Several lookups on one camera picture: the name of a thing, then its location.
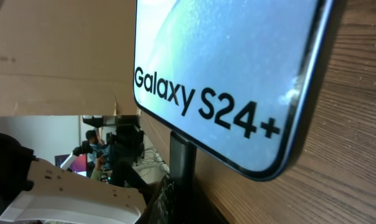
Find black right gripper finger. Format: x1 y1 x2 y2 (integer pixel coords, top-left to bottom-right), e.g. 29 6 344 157
136 175 228 224

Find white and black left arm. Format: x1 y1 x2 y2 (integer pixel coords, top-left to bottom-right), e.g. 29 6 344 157
0 133 146 224

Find person in background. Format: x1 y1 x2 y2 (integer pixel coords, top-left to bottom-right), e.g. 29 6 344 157
85 129 110 181

